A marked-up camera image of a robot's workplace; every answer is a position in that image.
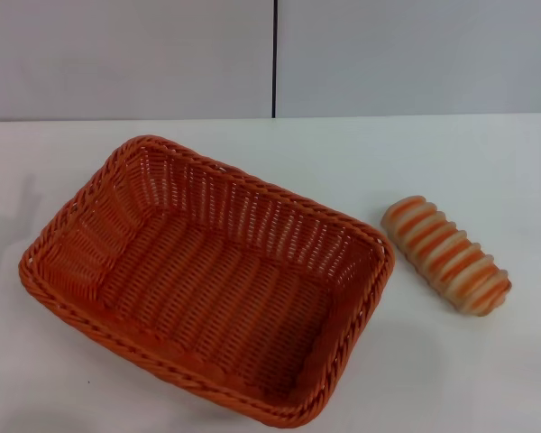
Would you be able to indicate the orange woven plastic basket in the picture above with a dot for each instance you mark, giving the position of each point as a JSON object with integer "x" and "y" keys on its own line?
{"x": 216, "y": 288}

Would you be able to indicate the orange striped bread roll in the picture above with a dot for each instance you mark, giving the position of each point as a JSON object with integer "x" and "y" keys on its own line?
{"x": 451, "y": 257}

